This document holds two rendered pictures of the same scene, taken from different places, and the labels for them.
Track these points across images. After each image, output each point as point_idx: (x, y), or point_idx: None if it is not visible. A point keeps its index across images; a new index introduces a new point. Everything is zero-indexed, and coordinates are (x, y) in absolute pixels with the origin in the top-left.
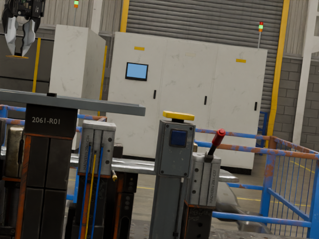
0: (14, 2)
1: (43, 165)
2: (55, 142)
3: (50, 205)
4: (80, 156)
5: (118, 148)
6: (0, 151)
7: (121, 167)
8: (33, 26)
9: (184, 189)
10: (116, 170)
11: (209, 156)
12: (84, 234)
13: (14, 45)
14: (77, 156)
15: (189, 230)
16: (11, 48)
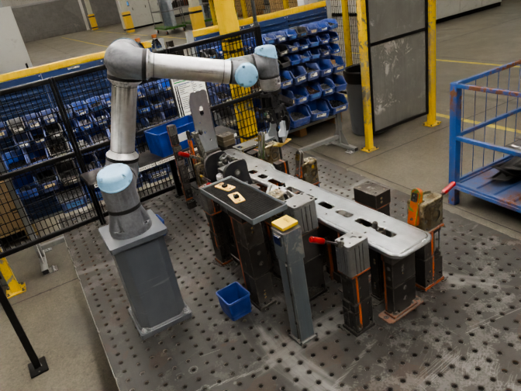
0: (263, 115)
1: (238, 233)
2: (238, 223)
3: (245, 254)
4: None
5: (373, 196)
6: None
7: (329, 225)
8: (284, 123)
9: (289, 271)
10: (327, 226)
11: (335, 245)
12: None
13: (277, 136)
14: (331, 204)
15: (343, 285)
16: (276, 138)
